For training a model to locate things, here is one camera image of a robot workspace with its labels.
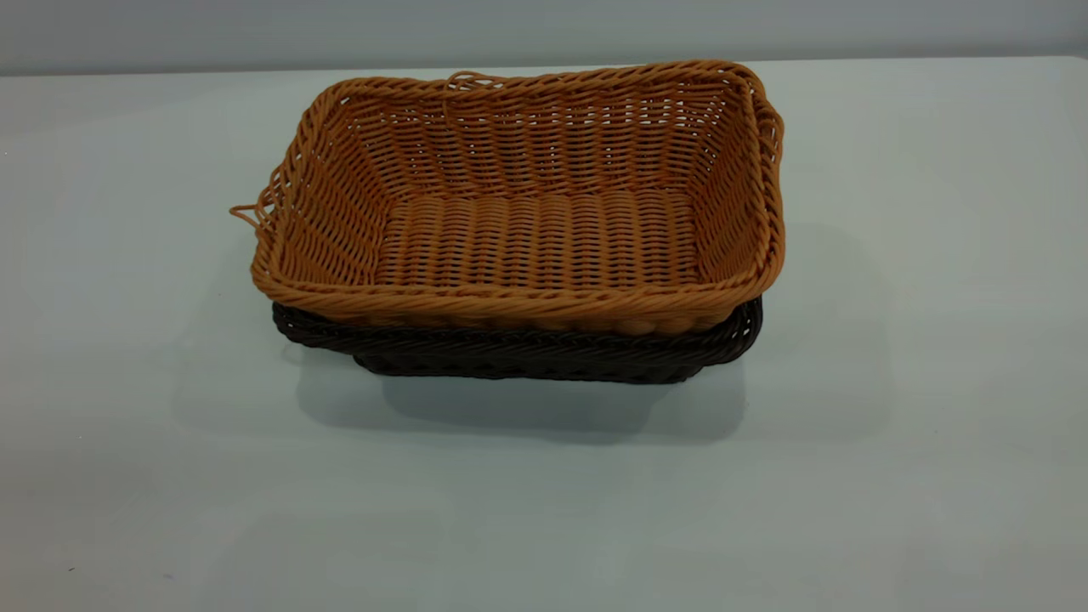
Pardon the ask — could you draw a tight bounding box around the black wicker basket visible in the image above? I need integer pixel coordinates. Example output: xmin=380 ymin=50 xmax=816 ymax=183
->
xmin=272 ymin=297 xmax=764 ymax=385

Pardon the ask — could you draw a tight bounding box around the orange wicker basket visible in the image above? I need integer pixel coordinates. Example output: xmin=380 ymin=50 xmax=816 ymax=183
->
xmin=229 ymin=59 xmax=786 ymax=334

